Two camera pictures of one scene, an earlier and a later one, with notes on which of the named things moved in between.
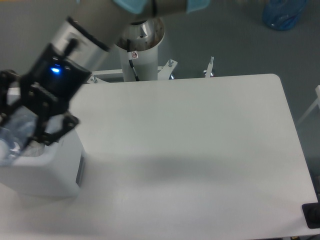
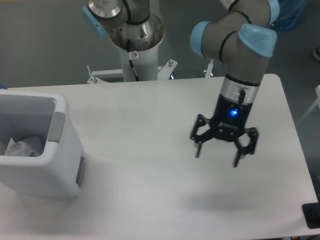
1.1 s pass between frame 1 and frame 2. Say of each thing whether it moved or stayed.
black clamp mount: stayed
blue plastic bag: stayed
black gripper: moved
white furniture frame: stayed
